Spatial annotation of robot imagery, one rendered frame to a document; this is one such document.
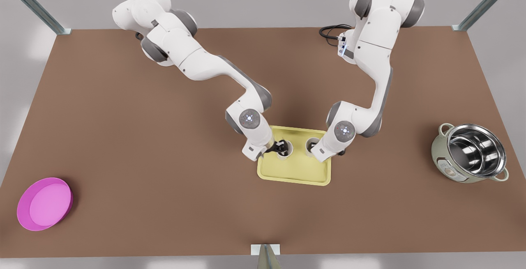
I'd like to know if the white IKEA cup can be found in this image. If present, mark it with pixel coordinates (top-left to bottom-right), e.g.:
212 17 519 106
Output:
275 139 294 161
305 137 321 155

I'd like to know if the yellow rectangular tray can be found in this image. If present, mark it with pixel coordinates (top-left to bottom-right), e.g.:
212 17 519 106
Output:
257 126 332 186

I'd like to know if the green steel-lined pot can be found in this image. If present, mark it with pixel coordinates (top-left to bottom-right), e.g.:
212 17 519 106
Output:
431 123 509 184

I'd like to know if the pink round bowl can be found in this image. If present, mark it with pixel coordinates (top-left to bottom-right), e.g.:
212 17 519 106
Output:
16 177 74 232

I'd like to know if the silver frame post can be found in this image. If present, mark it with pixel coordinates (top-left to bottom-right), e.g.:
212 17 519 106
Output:
251 244 281 269
0 0 72 35
452 0 526 32

